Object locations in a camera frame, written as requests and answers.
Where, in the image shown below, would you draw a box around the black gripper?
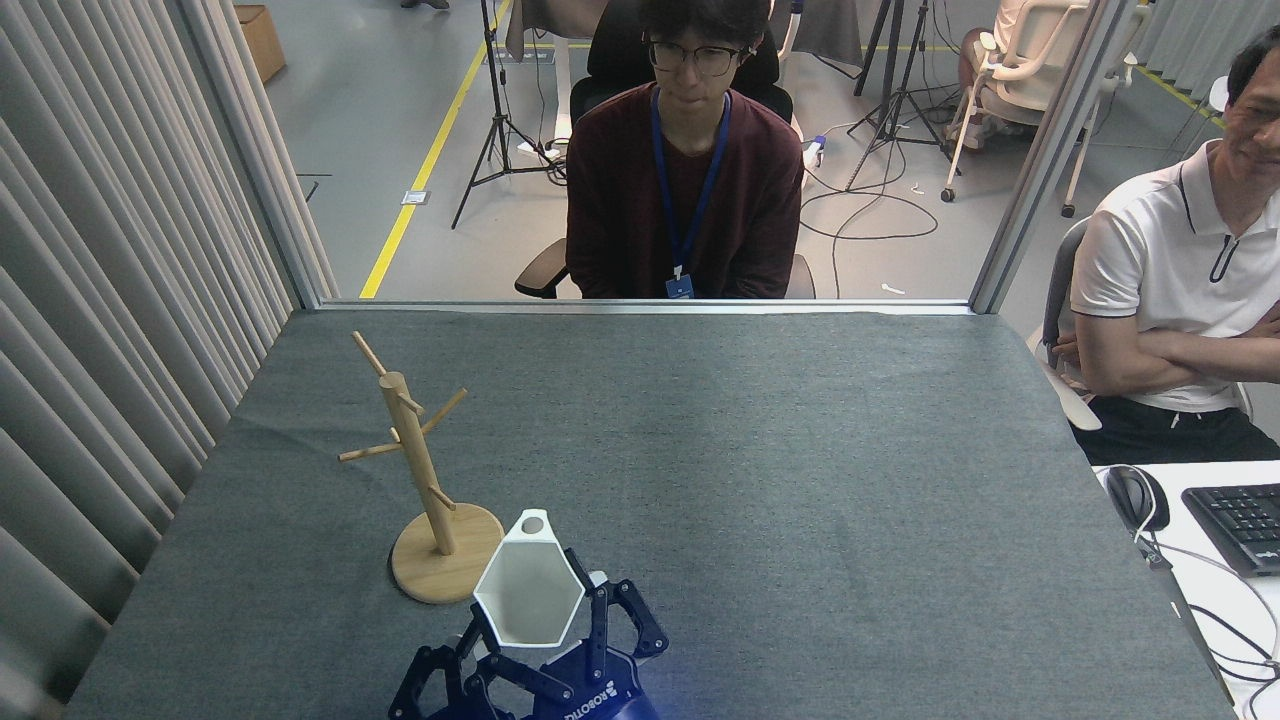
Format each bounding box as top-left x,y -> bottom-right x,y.
388,546 -> 671,720

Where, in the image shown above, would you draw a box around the white hexagonal cup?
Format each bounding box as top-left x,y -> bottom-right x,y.
472,508 -> 587,649

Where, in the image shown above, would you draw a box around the wooden cup rack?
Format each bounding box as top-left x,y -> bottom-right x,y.
338,331 -> 506,605

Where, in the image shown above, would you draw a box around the grey table cloth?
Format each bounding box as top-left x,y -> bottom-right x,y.
65,308 -> 1236,720

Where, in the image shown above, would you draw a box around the person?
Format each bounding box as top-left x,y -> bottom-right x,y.
1050,25 -> 1280,466
566,0 -> 804,299

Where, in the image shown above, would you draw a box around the black tripod stand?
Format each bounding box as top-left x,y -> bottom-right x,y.
845,0 -> 961,193
450,0 -> 573,231

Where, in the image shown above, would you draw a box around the pale pleated curtain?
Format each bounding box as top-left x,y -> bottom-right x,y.
0,0 -> 341,720

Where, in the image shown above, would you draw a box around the black office chair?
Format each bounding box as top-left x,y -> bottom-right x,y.
515,0 -> 816,299

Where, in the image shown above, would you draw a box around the black computer mouse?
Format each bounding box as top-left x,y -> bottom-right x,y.
1104,466 -> 1171,533

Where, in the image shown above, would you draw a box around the black-framed glasses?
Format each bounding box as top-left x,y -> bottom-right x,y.
643,35 -> 753,77

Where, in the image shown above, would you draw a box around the grey chair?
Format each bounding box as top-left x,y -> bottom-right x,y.
1028,218 -> 1103,433

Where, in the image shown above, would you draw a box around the cardboard box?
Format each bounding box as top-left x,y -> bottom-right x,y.
235,5 -> 287,84

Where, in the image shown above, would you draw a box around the white desk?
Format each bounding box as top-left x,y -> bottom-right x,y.
1092,460 -> 1280,720

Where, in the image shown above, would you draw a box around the black keyboard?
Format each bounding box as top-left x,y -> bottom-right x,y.
1182,484 -> 1280,578

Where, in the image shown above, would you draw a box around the white office chair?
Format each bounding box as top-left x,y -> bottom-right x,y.
940,0 -> 1151,219

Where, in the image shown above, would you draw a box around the blue lanyard with badge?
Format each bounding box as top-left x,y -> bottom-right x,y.
650,88 -> 733,299

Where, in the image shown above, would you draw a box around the black floor cable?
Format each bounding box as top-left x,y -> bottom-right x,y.
800,150 -> 941,271

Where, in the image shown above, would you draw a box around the silver frame post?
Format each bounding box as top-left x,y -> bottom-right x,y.
175,0 -> 326,309
968,0 -> 1143,314

